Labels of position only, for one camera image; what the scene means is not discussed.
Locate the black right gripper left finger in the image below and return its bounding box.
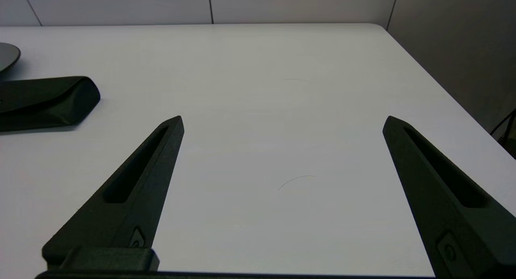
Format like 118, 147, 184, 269
42, 116, 185, 271

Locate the black glasses case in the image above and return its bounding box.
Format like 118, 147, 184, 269
0, 76, 101, 132

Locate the thin black background cable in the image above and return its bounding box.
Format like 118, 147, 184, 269
491, 109, 516, 158

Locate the grey round plate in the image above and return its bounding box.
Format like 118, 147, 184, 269
0, 42, 21, 74

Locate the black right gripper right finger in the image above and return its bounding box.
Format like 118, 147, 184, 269
382, 116, 516, 279

